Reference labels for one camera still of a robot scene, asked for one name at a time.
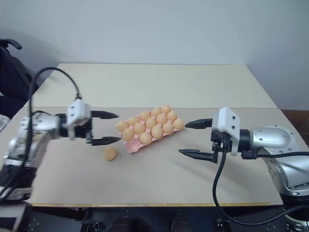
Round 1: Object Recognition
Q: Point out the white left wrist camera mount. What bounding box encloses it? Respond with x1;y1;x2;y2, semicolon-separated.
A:
66;98;92;141

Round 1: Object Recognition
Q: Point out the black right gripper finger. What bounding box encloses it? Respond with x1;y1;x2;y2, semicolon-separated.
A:
178;148;214;162
184;117;214;130

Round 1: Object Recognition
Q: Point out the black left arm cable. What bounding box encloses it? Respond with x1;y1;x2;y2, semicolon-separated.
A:
0;67;83;199

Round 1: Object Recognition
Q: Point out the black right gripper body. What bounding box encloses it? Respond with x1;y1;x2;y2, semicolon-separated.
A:
210;131;232;163

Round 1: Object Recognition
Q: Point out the black chair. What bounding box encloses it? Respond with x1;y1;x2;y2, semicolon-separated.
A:
0;38;40;117

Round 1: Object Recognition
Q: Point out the pink egg carton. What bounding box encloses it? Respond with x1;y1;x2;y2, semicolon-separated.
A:
116;106;185;155

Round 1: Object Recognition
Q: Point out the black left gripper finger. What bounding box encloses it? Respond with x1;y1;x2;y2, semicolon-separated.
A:
92;136;122;146
91;110;120;120

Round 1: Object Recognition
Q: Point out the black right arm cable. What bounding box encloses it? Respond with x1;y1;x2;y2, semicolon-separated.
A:
212;139;309;225

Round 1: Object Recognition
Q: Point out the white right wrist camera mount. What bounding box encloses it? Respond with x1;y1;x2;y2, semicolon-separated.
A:
211;106;241;157

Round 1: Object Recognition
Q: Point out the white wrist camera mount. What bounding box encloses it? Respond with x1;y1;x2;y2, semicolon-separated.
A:
211;106;241;157
66;98;92;141

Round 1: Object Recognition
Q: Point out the dark rounded shape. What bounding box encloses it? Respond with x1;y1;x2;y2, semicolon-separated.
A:
112;216;136;232
169;213;192;232

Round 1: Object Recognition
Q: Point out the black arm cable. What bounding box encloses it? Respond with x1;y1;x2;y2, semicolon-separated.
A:
0;67;83;199
212;139;309;225

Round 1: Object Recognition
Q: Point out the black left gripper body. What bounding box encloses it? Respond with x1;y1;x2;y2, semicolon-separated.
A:
73;110;94;145

